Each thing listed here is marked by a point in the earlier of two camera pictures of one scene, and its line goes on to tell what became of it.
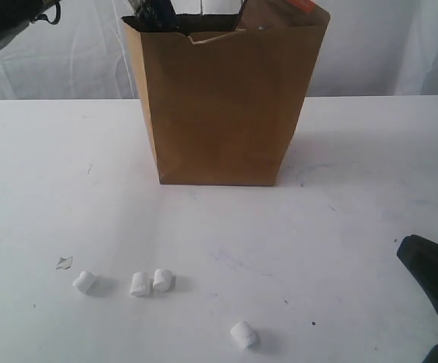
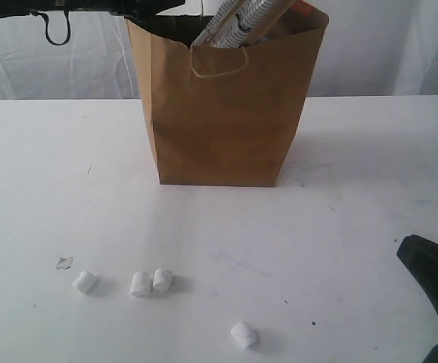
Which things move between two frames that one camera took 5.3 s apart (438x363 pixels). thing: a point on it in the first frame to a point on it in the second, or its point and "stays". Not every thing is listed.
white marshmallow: [141, 283] stays
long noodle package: [153, 16] to [239, 22]
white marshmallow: [162, 280] stays
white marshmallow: [85, 282] stays
